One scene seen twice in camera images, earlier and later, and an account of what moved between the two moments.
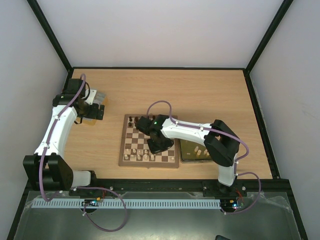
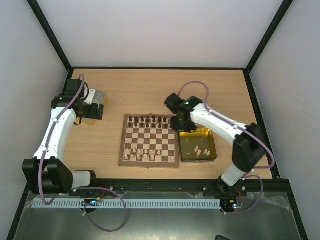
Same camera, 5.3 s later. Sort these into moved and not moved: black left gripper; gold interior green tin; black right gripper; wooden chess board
Moved: black right gripper
Not moved: wooden chess board; gold interior green tin; black left gripper
